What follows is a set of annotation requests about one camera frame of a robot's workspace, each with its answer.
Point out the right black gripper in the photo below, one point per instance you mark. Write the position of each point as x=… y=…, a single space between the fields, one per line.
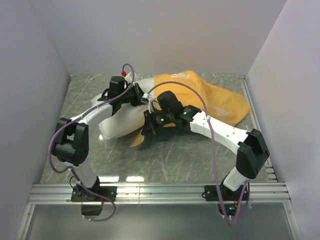
x=150 y=128

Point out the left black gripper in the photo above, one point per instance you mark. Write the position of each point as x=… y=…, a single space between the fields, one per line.
x=139 y=93

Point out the white pillow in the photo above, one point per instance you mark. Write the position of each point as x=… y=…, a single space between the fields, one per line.
x=127 y=119

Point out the yellow pillowcase with blue lining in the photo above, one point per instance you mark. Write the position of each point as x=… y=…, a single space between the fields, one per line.
x=190 y=89

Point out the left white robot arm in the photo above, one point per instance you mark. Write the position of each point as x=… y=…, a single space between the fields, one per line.
x=69 y=146

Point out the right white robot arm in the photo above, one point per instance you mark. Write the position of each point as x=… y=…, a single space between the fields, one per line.
x=249 y=147

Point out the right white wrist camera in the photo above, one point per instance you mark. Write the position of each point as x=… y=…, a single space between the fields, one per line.
x=147 y=99

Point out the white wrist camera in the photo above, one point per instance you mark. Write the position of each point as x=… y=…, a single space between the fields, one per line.
x=147 y=99
x=129 y=78

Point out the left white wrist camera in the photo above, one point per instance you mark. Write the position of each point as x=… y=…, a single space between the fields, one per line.
x=129 y=78

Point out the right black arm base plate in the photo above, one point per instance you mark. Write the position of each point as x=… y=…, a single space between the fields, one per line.
x=210 y=193

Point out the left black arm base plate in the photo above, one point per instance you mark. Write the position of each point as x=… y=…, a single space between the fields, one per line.
x=79 y=194

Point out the black box under rail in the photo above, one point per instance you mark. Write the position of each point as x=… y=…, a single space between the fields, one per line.
x=89 y=210

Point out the aluminium mounting rail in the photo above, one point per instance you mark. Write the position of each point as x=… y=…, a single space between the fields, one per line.
x=157 y=211

